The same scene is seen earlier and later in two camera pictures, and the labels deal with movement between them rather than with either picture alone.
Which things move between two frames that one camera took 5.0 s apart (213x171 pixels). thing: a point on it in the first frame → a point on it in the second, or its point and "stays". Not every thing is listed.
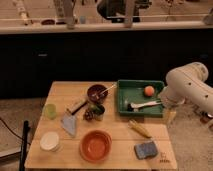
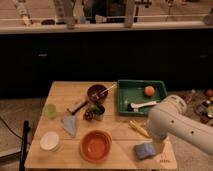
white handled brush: (135, 107) stays
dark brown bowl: (97, 93) stays
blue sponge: (146, 150) stays
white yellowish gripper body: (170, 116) → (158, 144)
